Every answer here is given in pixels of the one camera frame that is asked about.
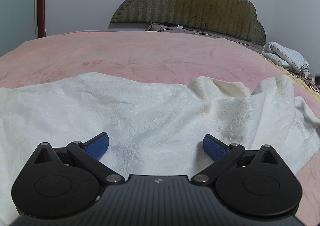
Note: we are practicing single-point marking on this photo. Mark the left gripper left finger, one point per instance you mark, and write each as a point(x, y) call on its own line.
point(61, 182)

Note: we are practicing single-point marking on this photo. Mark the beige pillow at headboard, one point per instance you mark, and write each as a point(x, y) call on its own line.
point(159, 27)

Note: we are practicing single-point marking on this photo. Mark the brown wooden door frame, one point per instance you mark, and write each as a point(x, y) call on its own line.
point(40, 13)

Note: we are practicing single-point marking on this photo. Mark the olive upholstered headboard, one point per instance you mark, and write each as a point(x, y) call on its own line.
point(237, 18)

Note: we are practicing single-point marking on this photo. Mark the white sliding wardrobe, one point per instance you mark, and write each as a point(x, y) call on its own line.
point(18, 23)

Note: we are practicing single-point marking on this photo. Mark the yellow patterned bedspread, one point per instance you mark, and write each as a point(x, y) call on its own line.
point(300, 78)

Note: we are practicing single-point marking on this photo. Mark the pink floral bed blanket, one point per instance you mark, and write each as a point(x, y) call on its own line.
point(149, 57)

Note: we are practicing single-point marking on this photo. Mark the folded white printed quilt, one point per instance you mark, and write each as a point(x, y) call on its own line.
point(287, 58)

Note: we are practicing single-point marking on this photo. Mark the white textured pants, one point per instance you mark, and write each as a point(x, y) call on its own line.
point(154, 128)

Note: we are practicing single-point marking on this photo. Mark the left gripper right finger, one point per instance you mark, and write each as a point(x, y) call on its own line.
point(255, 184)

